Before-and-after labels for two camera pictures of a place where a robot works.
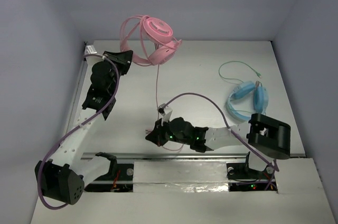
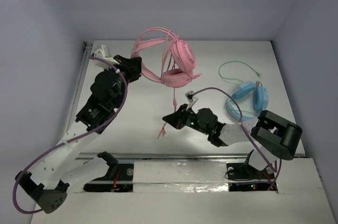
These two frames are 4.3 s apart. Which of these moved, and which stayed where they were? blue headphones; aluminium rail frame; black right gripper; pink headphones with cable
Moved: pink headphones with cable; black right gripper
Stayed: blue headphones; aluminium rail frame
